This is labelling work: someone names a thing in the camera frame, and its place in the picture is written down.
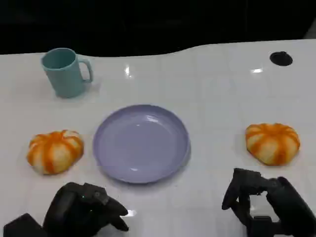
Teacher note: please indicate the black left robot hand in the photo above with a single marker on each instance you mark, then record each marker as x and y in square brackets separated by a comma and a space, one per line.
[74, 209]

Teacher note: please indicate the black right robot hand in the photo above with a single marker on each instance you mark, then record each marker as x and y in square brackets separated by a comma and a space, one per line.
[291, 205]

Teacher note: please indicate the orange and white bread roll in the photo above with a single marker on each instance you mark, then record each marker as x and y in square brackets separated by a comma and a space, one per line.
[55, 151]
[272, 144]

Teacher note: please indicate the lilac plate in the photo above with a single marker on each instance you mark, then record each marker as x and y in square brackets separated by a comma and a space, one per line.
[140, 144]

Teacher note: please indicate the pale green mug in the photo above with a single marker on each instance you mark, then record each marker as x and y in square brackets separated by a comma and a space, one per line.
[65, 74]

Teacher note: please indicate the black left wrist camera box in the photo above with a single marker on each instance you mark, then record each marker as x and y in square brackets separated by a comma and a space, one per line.
[23, 227]

